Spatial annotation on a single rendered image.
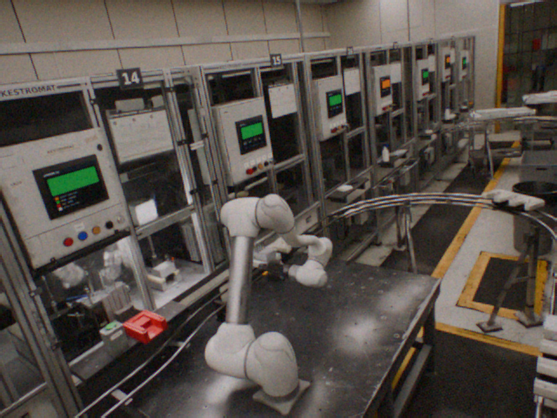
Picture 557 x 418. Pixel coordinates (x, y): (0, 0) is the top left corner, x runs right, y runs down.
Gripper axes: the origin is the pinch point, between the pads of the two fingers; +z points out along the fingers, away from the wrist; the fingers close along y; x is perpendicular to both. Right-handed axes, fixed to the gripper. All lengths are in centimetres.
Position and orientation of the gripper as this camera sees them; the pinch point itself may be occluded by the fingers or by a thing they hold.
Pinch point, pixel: (264, 266)
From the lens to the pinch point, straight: 231.3
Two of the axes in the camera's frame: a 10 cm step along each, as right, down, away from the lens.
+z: -7.9, -0.8, 6.0
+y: -1.5, -9.3, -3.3
